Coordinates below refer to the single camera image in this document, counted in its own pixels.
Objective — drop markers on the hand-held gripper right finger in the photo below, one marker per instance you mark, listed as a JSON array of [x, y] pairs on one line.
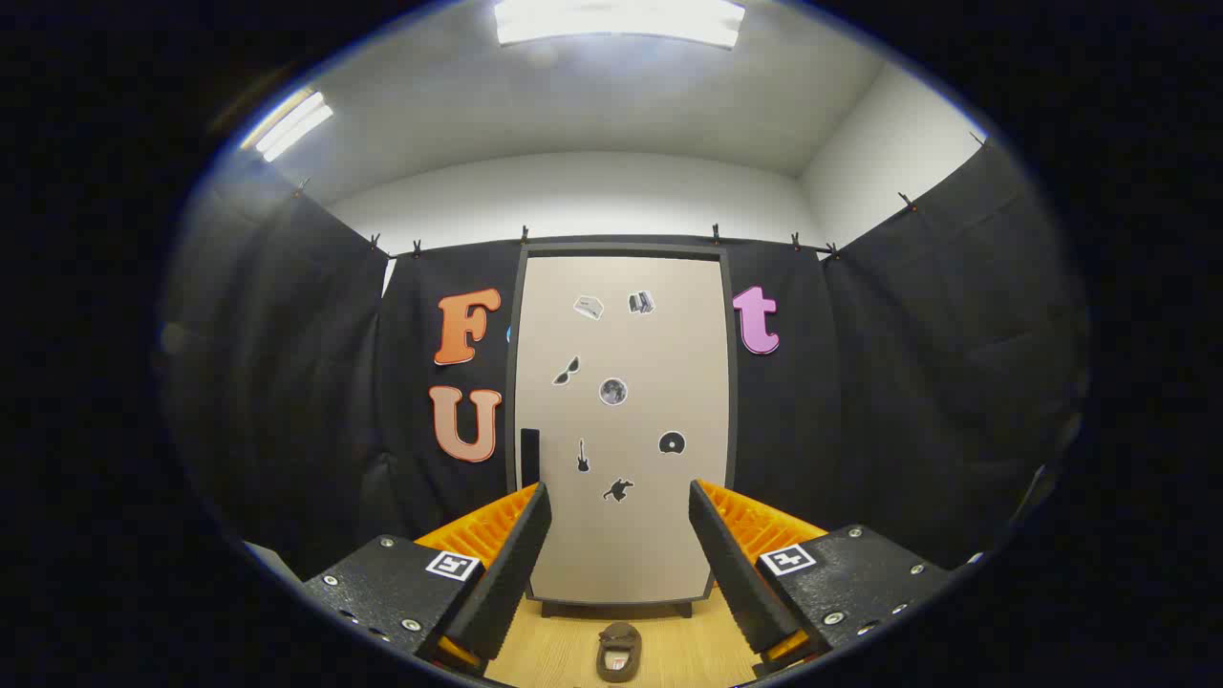
[[736, 573]]

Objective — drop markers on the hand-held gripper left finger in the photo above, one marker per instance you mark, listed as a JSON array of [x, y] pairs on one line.
[[506, 573]]

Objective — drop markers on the brown fuzzy shoe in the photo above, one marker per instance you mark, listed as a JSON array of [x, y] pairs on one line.
[[619, 635]]

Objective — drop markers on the dark grey shoe cabinet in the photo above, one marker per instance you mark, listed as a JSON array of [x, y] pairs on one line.
[[621, 250]]

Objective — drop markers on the narrow ceiling light strip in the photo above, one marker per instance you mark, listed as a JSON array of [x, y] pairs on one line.
[[294, 126]]

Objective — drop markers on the wide ceiling light panel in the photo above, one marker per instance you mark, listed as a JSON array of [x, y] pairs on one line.
[[621, 21]]

